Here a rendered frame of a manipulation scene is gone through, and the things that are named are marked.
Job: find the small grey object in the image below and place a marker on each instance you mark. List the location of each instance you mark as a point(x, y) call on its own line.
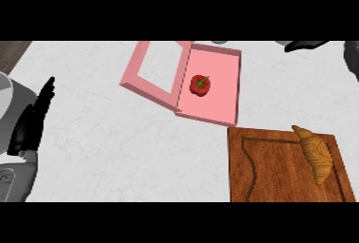
point(219, 41)

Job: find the black curved object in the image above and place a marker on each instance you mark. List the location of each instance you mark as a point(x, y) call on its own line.
point(304, 45)

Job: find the golden brown croissant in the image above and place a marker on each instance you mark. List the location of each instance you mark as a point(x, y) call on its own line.
point(317, 153)

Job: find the dark grey rounded object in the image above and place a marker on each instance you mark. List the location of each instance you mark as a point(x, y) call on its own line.
point(354, 60)

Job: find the pink cardboard box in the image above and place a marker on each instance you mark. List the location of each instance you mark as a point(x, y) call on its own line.
point(215, 95)

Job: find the brown wooden cutting board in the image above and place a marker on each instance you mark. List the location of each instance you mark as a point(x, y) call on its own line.
point(276, 171)

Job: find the red bell pepper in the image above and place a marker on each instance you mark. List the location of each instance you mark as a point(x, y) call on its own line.
point(200, 85)

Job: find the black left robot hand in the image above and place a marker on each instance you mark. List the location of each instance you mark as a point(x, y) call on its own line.
point(33, 123)

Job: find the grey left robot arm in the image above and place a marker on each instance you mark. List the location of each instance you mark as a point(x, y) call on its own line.
point(17, 180)

